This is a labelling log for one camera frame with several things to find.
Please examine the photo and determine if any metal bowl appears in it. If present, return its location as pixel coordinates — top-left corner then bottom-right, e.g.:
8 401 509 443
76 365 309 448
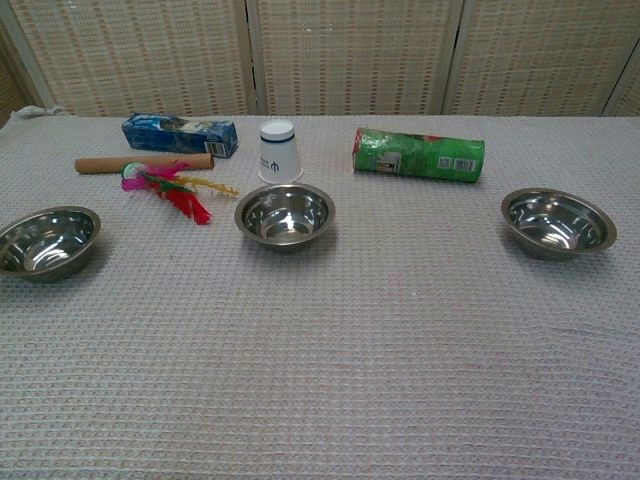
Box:
234 182 337 250
500 187 618 261
0 205 102 284

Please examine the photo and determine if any brown cardboard tube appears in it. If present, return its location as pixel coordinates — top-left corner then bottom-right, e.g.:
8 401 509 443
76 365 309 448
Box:
74 153 216 176

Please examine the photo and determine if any white paper cup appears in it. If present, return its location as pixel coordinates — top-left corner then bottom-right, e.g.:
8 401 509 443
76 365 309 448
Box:
257 120 306 184

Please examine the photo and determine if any green chips can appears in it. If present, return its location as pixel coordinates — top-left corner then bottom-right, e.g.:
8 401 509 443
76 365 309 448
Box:
352 126 486 185

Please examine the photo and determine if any colourful feather shuttlecock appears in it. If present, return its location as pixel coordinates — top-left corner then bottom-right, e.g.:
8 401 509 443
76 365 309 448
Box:
119 159 240 226

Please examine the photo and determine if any blue cookie box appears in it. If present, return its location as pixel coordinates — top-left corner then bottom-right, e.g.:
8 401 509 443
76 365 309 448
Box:
121 112 240 159

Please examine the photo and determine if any beige woven tablecloth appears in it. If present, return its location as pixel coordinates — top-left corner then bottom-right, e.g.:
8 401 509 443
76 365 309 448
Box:
0 105 640 480

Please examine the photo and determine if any woven folding screen panel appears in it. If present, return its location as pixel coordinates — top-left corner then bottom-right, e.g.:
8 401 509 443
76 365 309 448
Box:
602 49 640 117
0 19 37 126
0 0 256 117
247 0 471 117
442 0 640 117

